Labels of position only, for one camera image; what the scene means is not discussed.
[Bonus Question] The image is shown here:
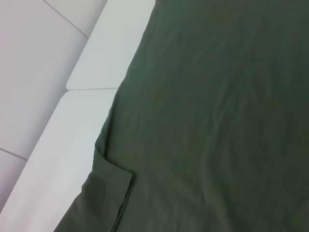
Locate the dark green t-shirt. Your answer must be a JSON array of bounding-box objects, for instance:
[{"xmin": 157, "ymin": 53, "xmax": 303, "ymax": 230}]
[{"xmin": 54, "ymin": 0, "xmax": 309, "ymax": 232}]

